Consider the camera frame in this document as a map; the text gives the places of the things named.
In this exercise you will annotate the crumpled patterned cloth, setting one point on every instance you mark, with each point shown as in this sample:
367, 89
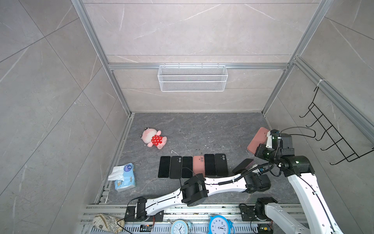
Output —
108, 223

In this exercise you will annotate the red phone case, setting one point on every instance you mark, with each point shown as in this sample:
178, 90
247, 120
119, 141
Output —
199, 165

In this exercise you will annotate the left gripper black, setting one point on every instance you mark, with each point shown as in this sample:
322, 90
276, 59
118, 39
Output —
248, 172

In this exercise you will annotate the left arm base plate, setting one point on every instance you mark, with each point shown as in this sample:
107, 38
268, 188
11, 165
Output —
130, 216

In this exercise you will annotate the white wire basket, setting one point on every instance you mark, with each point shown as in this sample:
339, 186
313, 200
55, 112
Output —
188, 78

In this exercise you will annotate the white alarm clock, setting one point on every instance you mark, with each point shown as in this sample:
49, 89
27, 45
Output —
179, 227

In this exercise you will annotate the black phone case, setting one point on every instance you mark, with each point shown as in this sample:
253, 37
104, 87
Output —
221, 165
175, 167

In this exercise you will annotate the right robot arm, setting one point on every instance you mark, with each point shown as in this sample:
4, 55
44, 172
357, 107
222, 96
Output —
278, 150

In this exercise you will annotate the pink phone case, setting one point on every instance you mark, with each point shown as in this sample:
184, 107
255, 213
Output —
259, 138

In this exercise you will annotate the blue alarm clock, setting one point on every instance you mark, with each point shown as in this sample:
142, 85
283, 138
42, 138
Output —
219, 225

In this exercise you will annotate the pink plush toy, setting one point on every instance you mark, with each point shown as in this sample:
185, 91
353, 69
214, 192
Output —
152, 137

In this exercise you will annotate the blue wet wipes pack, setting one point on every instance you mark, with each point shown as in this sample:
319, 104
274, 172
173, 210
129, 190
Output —
124, 177

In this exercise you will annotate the dark phone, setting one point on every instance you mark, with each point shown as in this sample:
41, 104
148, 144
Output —
243, 166

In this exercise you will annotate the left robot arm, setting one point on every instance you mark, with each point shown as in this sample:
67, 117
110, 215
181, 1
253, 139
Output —
198, 188

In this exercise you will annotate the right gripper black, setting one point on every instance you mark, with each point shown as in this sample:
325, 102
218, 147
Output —
260, 148

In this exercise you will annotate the black wall hook rack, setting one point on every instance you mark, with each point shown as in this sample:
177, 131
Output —
331, 132

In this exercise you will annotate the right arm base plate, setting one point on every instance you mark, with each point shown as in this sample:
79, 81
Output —
249, 212

